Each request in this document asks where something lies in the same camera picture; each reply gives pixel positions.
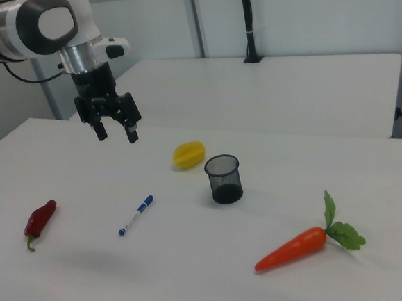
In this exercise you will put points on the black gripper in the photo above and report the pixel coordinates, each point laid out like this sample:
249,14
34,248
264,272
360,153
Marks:
94,84

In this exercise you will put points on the blue white marker pen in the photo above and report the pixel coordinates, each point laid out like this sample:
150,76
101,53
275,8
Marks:
135,215

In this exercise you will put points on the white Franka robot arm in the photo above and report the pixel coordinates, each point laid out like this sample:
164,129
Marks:
10,29

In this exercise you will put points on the yellow toy starfruit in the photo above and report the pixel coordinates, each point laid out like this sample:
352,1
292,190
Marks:
188,155

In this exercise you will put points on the red toy chili pepper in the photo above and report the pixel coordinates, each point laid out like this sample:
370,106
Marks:
39,219

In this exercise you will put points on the black mesh pen cup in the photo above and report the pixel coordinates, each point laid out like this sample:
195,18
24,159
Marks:
224,183

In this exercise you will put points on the white background table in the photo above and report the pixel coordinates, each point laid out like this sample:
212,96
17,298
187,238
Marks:
269,92

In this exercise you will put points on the black pole with base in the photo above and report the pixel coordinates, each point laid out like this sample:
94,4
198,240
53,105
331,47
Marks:
248,21

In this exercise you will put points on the orange toy carrot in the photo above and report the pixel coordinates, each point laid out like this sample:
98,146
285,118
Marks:
292,249

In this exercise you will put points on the grey metal frame post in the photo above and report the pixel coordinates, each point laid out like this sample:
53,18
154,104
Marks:
195,18
48,96

